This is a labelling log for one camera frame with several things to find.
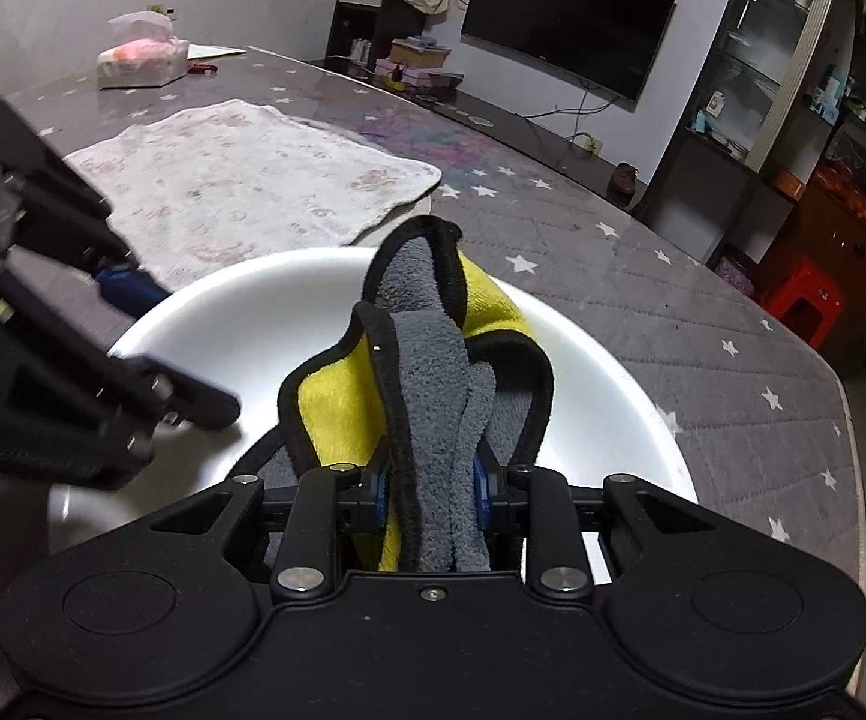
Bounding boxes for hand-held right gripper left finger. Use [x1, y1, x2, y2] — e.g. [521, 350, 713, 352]
[144, 457, 393, 601]

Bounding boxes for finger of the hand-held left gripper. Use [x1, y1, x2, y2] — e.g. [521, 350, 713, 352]
[5, 133, 173, 317]
[0, 270, 244, 494]

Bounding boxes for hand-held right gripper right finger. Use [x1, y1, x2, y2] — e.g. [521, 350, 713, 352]
[472, 457, 711, 593]

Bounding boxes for white bowl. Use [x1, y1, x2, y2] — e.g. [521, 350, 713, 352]
[47, 246, 700, 593]

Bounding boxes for grey yellow cleaning cloth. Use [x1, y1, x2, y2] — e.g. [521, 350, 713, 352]
[260, 215, 558, 575]

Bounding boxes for white patterned towel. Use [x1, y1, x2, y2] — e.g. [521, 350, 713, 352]
[64, 97, 443, 293]

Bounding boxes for soft tissue pack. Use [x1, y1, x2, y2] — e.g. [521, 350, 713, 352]
[95, 11, 190, 89]

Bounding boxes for grey star-print table cover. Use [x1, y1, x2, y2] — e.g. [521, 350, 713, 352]
[0, 45, 866, 720]

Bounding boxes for stack of pastel boxes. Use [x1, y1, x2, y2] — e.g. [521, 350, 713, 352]
[375, 36, 465, 95]

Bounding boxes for red plastic stool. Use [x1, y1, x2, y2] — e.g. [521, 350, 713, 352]
[759, 255, 846, 350]

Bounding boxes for brown wooden cabinet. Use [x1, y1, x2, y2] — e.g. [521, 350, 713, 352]
[759, 0, 866, 331]

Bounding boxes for bag of oranges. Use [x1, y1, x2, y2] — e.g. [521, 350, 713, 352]
[811, 161, 866, 222]

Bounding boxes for black television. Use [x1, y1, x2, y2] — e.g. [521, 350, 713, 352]
[461, 0, 678, 104]

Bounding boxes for glass display cabinet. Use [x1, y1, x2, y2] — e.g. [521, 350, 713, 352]
[639, 0, 854, 256]

